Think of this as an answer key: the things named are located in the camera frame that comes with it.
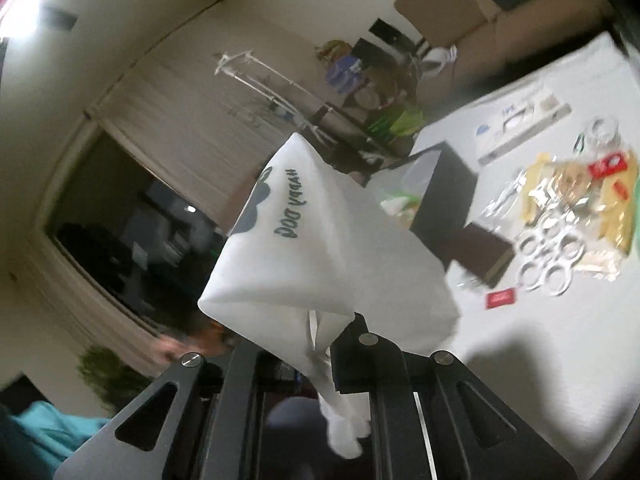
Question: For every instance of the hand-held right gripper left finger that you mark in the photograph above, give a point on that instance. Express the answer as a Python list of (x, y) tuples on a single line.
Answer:
[(250, 370)]

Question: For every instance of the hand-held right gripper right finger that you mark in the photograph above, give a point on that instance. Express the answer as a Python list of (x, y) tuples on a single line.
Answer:
[(350, 360)]

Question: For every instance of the white printed bag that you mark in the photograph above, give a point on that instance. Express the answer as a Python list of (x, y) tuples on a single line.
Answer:
[(300, 260)]

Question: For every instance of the black storage container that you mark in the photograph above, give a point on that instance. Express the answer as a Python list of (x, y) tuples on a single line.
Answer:
[(445, 195)]

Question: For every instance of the green potted plant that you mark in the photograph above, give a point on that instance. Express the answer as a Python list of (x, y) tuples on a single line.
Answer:
[(107, 375)]

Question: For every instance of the small red card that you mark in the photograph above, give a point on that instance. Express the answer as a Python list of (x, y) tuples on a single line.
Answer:
[(500, 297)]

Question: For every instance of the brown flat box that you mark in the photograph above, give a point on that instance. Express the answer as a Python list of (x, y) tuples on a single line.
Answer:
[(482, 252)]

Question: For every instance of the white tablecloth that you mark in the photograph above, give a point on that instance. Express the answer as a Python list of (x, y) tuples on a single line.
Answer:
[(525, 350)]

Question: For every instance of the dark window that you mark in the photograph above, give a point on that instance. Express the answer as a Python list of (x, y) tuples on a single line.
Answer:
[(110, 240)]

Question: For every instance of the teal cloth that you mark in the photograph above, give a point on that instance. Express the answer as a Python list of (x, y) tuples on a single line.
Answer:
[(35, 440)]

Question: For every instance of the crumpled clear wrapper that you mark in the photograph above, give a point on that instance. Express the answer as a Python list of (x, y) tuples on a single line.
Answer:
[(505, 195)]

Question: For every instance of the green bags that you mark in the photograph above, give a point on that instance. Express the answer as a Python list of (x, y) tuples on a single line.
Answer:
[(400, 122)]

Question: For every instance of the beige curtain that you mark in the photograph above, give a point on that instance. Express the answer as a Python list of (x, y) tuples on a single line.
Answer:
[(200, 125)]

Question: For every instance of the beige flat packet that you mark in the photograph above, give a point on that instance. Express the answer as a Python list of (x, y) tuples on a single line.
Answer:
[(597, 264)]

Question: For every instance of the white drying rack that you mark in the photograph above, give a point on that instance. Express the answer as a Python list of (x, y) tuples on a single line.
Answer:
[(270, 90)]

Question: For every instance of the stack of blue packets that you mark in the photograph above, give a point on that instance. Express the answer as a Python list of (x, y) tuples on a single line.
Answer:
[(344, 74)]

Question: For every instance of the white flat box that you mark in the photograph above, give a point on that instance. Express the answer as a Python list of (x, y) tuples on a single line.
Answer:
[(520, 127)]

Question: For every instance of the white headset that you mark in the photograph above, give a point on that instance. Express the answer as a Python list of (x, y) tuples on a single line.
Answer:
[(439, 59)]

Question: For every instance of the red snack packet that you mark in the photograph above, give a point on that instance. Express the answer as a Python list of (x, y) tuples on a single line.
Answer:
[(607, 165)]

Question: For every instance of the clear plastic cup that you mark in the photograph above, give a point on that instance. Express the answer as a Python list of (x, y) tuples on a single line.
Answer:
[(601, 132)]

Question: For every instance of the brown sofa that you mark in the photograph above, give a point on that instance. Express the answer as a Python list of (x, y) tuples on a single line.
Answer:
[(450, 10)]

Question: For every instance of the ceiling light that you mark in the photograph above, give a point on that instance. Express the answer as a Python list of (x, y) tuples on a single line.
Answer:
[(20, 10)]

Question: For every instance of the black wall panel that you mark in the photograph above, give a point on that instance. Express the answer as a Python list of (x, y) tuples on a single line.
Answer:
[(392, 32)]

